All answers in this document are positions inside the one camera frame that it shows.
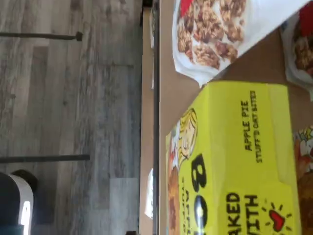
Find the yellow oat bites box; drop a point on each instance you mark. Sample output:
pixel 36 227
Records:
pixel 232 159

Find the black metal shelf beam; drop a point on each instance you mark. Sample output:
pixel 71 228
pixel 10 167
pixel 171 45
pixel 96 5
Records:
pixel 156 122

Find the green Bobo's apple pie box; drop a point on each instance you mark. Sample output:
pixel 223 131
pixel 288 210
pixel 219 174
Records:
pixel 305 171

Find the white speckled carton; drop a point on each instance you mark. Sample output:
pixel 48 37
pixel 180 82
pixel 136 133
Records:
pixel 152 78
pixel 149 193

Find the red label granola bag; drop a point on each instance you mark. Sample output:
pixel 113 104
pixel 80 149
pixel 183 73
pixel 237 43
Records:
pixel 303 49
pixel 207 36

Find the teal blue frame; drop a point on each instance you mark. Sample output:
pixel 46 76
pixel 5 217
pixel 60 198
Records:
pixel 9 231

